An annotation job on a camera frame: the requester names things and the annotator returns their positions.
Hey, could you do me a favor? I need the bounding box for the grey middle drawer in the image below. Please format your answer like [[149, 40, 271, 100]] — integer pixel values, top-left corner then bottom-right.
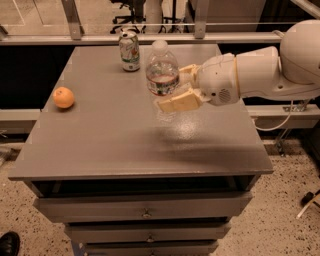
[[65, 221, 230, 243]]

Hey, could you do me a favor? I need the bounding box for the clear plastic water bottle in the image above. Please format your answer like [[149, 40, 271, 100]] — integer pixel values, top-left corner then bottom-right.
[[146, 40, 180, 96]]

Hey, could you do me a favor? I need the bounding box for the black office chair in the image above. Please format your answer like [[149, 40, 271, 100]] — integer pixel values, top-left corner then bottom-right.
[[109, 0, 168, 35]]

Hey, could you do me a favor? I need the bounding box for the grey drawer cabinet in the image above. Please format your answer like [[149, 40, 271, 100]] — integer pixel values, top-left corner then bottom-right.
[[7, 43, 275, 256]]

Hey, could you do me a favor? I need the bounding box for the green white 7up can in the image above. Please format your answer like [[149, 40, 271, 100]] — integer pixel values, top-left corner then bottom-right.
[[119, 30, 140, 72]]

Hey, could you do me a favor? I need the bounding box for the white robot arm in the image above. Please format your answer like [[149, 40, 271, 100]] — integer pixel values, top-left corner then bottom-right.
[[155, 20, 320, 113]]

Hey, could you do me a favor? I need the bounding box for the black white tool on floor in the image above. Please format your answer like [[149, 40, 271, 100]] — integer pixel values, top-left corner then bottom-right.
[[296, 191, 320, 219]]

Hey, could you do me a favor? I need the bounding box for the metal window frame rail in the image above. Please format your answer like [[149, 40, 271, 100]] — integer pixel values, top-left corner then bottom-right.
[[0, 0, 320, 46]]

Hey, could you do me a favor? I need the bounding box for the grey bottom drawer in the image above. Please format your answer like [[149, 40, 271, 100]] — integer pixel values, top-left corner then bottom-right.
[[85, 240, 218, 256]]

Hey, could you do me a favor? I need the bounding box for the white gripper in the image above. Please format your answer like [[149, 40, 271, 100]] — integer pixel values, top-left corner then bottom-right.
[[157, 53, 239, 113]]

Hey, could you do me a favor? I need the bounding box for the black shoe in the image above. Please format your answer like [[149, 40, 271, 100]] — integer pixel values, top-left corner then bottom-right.
[[0, 231, 20, 256]]

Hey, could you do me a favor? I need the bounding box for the grey drawer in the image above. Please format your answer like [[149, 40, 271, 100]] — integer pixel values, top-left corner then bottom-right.
[[85, 240, 218, 256], [34, 192, 252, 223], [65, 221, 230, 243]]

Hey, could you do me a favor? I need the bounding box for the orange fruit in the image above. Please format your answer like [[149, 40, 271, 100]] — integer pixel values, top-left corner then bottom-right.
[[53, 87, 75, 109]]

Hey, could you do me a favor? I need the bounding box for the grey top drawer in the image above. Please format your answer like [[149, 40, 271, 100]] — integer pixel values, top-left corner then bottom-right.
[[34, 192, 252, 223]]

